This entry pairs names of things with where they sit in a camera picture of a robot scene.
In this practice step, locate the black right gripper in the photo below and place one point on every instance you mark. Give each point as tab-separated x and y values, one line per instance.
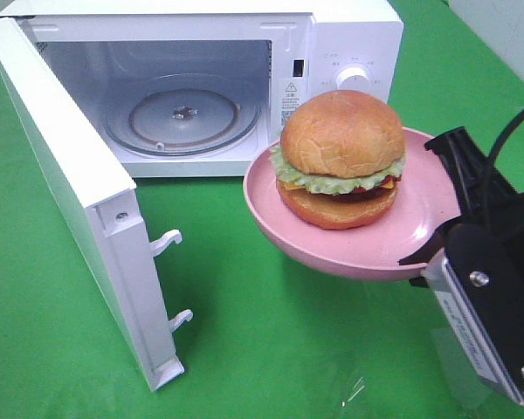
465	163

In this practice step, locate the pink round plate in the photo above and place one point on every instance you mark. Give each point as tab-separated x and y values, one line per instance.
425	199

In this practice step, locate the toy hamburger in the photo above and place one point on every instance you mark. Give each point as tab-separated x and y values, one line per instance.
339	159

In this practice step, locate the white microwave door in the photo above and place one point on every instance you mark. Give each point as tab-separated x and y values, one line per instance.
97	199

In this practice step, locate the upper white microwave knob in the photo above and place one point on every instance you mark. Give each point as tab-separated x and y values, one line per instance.
353	77

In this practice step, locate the glass microwave turntable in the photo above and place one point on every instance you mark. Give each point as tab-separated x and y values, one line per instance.
184	114

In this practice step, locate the white microwave oven body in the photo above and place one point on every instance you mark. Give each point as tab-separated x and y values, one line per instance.
294	48

